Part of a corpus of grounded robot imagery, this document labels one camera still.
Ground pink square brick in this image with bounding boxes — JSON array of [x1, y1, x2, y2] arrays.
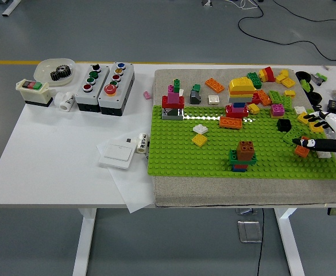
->
[[271, 103, 285, 117]]

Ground brown square brick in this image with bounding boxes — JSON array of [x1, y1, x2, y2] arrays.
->
[[238, 140, 256, 153], [236, 149, 254, 161]]

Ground orange long brick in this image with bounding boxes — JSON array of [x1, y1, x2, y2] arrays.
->
[[219, 117, 242, 130], [294, 145, 311, 158], [256, 90, 272, 107], [204, 78, 225, 93]]

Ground dark green long brick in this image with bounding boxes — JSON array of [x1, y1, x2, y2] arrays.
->
[[228, 149, 257, 166]]

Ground lime green long brick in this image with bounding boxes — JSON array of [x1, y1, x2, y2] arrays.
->
[[283, 125, 309, 144]]

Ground black square brick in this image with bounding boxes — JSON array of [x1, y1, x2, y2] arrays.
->
[[276, 118, 292, 132]]

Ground yellow brick pair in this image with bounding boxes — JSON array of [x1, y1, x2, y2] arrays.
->
[[275, 69, 289, 84]]

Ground red yellow orange curved bricks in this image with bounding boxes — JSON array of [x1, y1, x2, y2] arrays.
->
[[258, 66, 276, 83]]

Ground dark green chunky brick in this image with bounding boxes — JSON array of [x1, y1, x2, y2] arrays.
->
[[246, 71, 263, 89]]

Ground burger-shaped multicolour brick tower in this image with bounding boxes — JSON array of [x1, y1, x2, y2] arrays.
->
[[225, 76, 257, 118]]

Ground grey slope brick green top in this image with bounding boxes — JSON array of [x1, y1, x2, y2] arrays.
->
[[189, 83, 203, 105]]

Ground green studded baseplate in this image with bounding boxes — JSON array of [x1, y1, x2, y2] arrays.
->
[[147, 105, 336, 181]]

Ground red pink grey brick tower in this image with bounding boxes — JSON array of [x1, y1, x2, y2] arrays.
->
[[161, 78, 186, 121]]

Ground green and grey clip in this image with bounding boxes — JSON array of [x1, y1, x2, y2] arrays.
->
[[310, 72, 328, 86]]

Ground lime green flat plate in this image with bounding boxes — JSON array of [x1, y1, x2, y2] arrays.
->
[[279, 94, 293, 112], [268, 90, 283, 104]]

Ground black tape roll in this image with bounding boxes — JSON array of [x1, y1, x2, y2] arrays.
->
[[295, 71, 312, 83]]

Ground white table leg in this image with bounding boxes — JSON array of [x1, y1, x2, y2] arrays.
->
[[71, 207, 97, 276], [273, 207, 305, 276]]

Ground grey-brown mat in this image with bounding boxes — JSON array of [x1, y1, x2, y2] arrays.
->
[[153, 68, 336, 208]]

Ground white labelled tube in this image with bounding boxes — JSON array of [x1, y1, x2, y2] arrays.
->
[[136, 132, 149, 154]]

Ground white paper sheet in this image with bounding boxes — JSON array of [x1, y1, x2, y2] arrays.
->
[[96, 142, 156, 214]]

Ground grey emergency-stop control box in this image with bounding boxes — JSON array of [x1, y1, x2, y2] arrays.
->
[[98, 62, 136, 117]]

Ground grey four-button control box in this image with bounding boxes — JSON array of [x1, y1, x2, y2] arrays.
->
[[74, 63, 111, 112]]

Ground white pipe tee fitting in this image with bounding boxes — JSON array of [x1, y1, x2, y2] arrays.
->
[[54, 91, 76, 112]]

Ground black metal gear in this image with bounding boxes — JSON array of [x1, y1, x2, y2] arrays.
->
[[50, 64, 72, 82]]

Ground white plastic bowl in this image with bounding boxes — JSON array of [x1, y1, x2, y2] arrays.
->
[[34, 58, 76, 87]]

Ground white distant table foot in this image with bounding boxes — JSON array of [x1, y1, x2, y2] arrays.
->
[[1, 0, 22, 17]]

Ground black ring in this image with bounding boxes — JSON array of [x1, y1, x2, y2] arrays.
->
[[307, 91, 323, 105]]

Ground long black floor cable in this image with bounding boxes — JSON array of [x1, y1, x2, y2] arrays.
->
[[237, 0, 336, 70]]

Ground black power cable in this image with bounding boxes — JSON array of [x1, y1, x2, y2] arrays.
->
[[256, 207, 265, 276]]

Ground white floor cable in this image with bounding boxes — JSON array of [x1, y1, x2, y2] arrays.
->
[[224, 0, 259, 10]]

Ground white wall switch plate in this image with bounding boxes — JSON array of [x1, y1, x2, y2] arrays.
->
[[98, 143, 136, 170]]

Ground cream red-green switch box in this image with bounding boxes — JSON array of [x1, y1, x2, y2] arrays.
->
[[15, 79, 55, 108]]

